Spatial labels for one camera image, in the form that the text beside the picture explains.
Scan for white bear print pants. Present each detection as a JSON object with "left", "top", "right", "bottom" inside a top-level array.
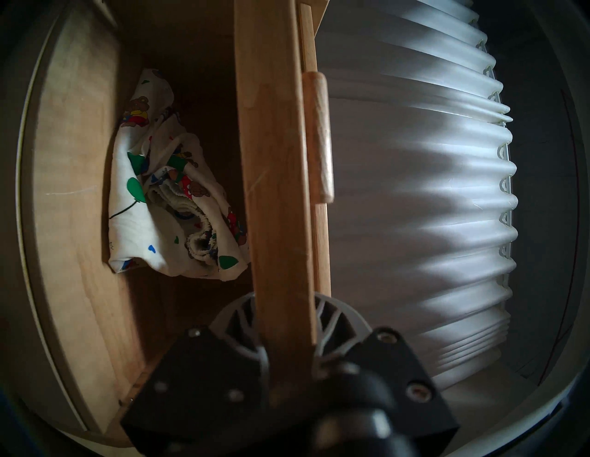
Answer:
[{"left": 107, "top": 69, "right": 252, "bottom": 281}]

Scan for wooden cabinet frame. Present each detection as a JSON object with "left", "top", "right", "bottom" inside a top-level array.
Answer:
[{"left": 18, "top": 0, "right": 252, "bottom": 447}]

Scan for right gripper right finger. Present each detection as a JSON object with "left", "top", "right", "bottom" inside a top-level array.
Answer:
[{"left": 314, "top": 296, "right": 372, "bottom": 374}]

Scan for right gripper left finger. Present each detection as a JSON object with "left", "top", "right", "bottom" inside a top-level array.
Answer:
[{"left": 210, "top": 293, "right": 270, "bottom": 378}]

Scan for wooden flap door with handle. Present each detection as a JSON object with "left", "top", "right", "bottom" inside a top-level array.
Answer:
[{"left": 234, "top": 0, "right": 335, "bottom": 369}]

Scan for pleated fabric curtain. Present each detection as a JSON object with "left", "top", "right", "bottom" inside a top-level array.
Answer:
[{"left": 313, "top": 0, "right": 519, "bottom": 392}]

